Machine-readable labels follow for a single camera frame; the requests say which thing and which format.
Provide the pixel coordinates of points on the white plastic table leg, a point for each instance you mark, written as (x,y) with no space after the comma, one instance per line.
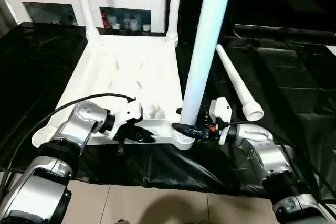
(173,3)
(84,3)
(236,77)
(204,51)

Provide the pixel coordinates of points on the beige curtain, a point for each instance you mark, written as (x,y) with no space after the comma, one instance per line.
(6,16)

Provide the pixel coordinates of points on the long black rail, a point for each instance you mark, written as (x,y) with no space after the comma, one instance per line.
(288,30)

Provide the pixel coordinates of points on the black plastic mat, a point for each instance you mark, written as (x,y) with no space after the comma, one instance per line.
(170,166)

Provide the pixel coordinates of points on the white plastic table top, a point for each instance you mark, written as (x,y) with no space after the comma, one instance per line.
(118,72)

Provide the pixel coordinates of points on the red item behind glass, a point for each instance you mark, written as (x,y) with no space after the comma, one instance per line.
(105,20)

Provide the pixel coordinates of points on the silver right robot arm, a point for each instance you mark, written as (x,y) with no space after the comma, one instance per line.
(270,155)

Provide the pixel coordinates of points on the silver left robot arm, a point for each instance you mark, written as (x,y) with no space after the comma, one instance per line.
(78,124)

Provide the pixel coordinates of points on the white flat board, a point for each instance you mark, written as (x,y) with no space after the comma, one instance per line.
(331,50)

